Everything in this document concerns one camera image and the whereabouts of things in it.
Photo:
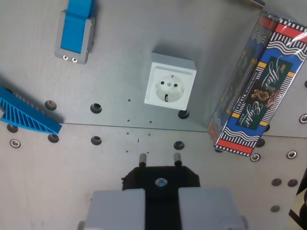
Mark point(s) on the patterned colourful box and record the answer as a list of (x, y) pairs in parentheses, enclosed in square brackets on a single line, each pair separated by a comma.
[(259, 95)]

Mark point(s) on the black two-pin power plug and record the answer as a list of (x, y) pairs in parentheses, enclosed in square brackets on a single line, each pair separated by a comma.
[(161, 203)]

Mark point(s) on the white wall socket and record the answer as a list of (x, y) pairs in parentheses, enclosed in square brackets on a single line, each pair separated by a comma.
[(169, 88)]

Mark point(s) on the grey plastic bracket holder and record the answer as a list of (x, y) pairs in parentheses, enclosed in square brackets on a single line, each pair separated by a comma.
[(86, 40)]

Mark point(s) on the blue plastic strip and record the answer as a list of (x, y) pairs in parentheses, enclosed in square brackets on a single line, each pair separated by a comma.
[(73, 31)]

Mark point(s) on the silver hex socket screw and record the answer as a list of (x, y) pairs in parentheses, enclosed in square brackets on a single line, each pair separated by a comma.
[(291, 154), (15, 143), (255, 157), (304, 118)]

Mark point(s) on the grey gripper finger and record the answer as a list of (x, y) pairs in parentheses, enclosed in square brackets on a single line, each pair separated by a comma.
[(115, 210), (208, 210)]

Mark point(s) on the blue ribbed plastic wedge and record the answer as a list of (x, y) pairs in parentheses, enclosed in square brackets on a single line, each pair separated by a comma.
[(26, 115)]

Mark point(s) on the black and yellow object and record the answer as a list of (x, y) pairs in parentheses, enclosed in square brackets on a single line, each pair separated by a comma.
[(299, 208)]

